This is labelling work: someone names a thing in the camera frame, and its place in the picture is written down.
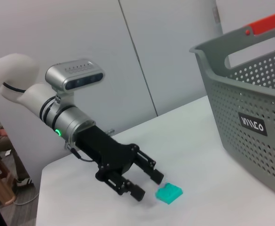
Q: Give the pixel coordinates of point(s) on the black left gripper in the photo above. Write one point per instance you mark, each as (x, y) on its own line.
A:
(104, 153)

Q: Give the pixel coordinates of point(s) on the cyan sloped brick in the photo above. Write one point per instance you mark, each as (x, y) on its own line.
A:
(169, 193)

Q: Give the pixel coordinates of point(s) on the grey perforated storage bin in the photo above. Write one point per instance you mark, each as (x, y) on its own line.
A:
(245, 113)

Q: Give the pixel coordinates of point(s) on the brown wooden stool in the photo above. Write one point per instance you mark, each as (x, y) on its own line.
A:
(1, 181)

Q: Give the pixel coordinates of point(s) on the seated person in khaki trousers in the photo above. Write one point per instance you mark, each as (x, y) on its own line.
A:
(1, 141)

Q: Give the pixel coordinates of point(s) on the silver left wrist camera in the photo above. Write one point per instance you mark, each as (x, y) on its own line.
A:
(73, 75)

